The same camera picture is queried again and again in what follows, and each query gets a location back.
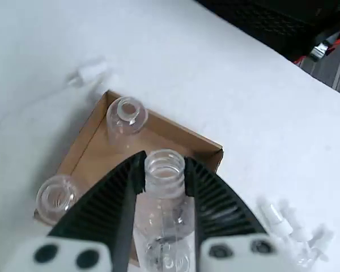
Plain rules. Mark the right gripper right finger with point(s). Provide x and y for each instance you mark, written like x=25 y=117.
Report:
x=215 y=207

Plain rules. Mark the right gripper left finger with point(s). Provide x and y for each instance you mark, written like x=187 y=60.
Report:
x=102 y=209

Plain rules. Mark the clear plastic bottle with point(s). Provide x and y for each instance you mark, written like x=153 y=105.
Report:
x=55 y=199
x=165 y=198
x=126 y=119

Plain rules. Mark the cardboard box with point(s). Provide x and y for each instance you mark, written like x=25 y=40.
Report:
x=102 y=147

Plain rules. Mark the black crate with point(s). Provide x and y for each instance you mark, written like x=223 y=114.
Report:
x=275 y=25

